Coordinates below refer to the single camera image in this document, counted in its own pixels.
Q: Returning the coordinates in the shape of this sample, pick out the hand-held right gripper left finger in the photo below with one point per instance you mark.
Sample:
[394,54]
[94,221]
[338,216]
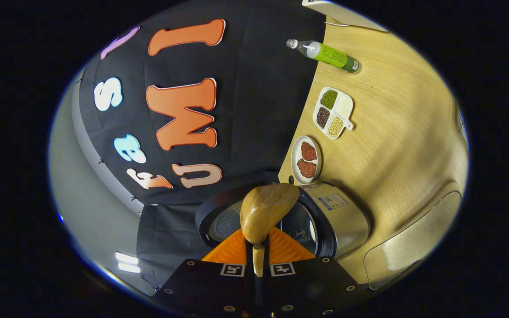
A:
[201,287]

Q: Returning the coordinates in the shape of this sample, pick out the green label drink bottle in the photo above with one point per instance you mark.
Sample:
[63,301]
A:
[332,55]

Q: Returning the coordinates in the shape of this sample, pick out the black silver rice cooker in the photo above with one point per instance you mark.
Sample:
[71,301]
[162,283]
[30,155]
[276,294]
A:
[343,225]

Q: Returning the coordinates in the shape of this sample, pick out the round white plate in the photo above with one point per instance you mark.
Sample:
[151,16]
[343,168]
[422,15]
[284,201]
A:
[295,154]

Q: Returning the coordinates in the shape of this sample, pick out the wooden spoon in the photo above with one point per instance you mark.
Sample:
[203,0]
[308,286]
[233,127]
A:
[265,212]

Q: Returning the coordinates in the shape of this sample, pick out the white toaster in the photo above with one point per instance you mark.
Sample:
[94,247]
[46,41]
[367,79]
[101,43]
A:
[347,13]

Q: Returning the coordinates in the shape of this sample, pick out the clear plastic container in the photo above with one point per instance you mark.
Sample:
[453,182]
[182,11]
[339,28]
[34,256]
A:
[431,221]

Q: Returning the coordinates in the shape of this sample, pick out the black backdrop cloth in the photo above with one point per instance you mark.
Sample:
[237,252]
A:
[254,88]

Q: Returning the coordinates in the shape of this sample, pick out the ceiling light panel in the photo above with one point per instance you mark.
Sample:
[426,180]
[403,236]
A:
[127,263]

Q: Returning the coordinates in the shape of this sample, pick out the white divided grain dish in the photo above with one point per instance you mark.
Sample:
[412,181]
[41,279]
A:
[343,106]

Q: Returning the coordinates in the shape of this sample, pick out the red-brown meat patty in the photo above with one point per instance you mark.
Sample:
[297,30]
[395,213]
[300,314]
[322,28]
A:
[306,168]
[308,151]

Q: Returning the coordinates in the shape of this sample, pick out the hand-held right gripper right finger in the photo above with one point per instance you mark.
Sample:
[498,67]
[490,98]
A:
[312,285]

